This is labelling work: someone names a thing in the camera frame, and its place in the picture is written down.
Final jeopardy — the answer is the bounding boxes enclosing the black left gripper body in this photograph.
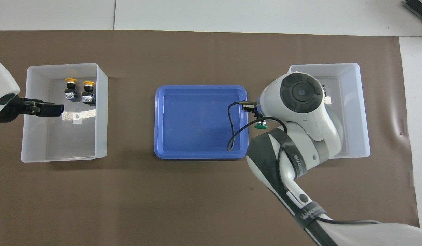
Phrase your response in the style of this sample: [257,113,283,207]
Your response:
[0,94,29,124]

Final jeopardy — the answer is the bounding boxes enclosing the brown paper table mat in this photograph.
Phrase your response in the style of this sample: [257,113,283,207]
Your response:
[0,30,421,246]

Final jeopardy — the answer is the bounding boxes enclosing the translucent white plastic box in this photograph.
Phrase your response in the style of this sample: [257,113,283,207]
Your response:
[283,63,371,160]
[20,63,108,163]

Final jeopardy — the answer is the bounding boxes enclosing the yellow push button switch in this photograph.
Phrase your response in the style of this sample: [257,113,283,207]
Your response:
[81,80,96,104]
[63,78,79,101]

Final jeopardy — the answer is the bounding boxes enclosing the grey ribbed metal device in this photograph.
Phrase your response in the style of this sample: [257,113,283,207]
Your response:
[404,0,422,26]

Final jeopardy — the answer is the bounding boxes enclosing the blue plastic tray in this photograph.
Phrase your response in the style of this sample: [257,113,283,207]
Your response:
[154,85,249,160]

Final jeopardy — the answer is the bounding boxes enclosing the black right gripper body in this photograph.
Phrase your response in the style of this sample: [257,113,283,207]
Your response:
[253,104,267,120]

